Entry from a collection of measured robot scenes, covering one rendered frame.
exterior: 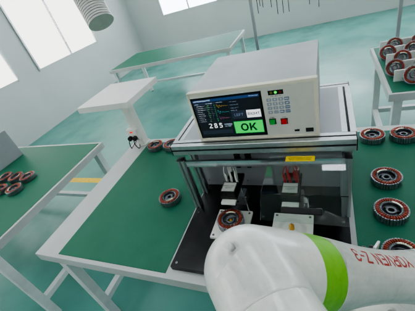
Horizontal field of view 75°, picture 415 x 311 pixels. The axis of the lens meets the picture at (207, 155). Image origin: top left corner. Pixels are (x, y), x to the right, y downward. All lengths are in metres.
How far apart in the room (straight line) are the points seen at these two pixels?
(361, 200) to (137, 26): 7.90
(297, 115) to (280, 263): 0.67
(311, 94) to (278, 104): 0.10
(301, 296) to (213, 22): 7.44
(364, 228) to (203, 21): 7.00
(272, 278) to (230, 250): 0.06
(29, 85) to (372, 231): 5.62
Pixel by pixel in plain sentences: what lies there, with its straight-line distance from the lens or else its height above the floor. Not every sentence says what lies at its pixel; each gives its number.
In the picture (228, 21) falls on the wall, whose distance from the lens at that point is 7.51.
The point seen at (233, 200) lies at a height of 0.88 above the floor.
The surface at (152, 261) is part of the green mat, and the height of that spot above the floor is 0.75.
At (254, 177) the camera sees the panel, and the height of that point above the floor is 0.82.
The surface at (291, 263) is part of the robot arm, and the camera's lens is 0.35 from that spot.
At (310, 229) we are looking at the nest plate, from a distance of 1.12.
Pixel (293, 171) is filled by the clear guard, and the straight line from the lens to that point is 0.92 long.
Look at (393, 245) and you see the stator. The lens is 1.11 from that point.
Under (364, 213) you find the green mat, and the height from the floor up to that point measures 0.75.
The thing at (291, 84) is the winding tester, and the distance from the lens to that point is 0.90.
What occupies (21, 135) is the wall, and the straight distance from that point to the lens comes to 5.72.
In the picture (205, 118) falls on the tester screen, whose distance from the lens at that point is 1.02.
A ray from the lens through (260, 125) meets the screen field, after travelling 0.98.
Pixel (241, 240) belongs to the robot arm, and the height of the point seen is 1.38.
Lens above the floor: 1.65
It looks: 33 degrees down
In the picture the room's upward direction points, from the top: 18 degrees counter-clockwise
